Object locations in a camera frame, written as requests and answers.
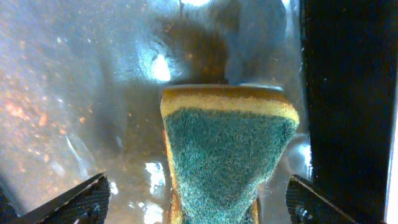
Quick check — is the green yellow sponge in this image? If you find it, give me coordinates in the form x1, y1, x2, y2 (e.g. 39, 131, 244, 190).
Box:
160, 85, 300, 223

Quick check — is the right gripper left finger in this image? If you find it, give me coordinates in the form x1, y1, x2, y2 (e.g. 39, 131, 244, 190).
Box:
9, 173, 111, 224

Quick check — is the black water tray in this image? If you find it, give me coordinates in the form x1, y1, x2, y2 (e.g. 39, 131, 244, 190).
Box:
1, 1, 397, 223

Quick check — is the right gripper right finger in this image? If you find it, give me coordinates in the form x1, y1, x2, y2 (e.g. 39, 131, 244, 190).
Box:
285, 174, 359, 224

